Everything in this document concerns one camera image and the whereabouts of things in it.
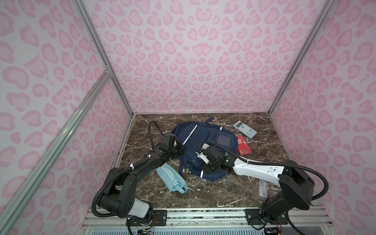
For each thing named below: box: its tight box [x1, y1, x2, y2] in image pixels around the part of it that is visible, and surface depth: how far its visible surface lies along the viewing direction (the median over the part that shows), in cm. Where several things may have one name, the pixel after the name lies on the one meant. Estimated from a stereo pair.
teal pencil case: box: [155, 162, 189, 194], surface depth 84 cm
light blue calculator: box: [233, 120, 259, 140], surface depth 109 cm
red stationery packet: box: [236, 135, 253, 156], surface depth 100 cm
